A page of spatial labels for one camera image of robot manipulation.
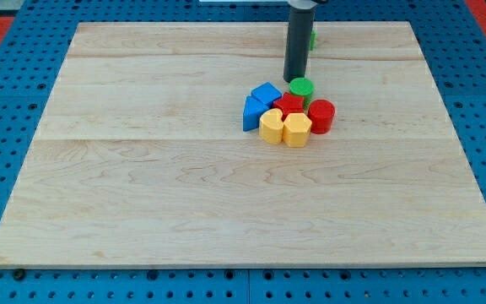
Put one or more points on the red cylinder block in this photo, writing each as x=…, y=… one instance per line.
x=321, y=113

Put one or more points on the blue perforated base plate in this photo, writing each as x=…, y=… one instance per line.
x=451, y=34

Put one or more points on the light wooden board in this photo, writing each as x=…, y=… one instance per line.
x=140, y=160

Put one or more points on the yellow hexagon block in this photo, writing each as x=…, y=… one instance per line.
x=296, y=129

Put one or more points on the green cylinder block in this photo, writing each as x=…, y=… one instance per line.
x=302, y=87

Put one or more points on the green star block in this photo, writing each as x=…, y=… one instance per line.
x=312, y=40

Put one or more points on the blue triangle block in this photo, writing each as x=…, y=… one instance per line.
x=253, y=110

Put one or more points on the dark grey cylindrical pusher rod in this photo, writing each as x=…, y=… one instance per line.
x=300, y=26

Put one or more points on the red star block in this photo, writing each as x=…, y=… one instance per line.
x=289, y=104

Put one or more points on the blue cube block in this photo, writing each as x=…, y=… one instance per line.
x=266, y=93

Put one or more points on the yellow heart block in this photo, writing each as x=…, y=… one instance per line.
x=271, y=126

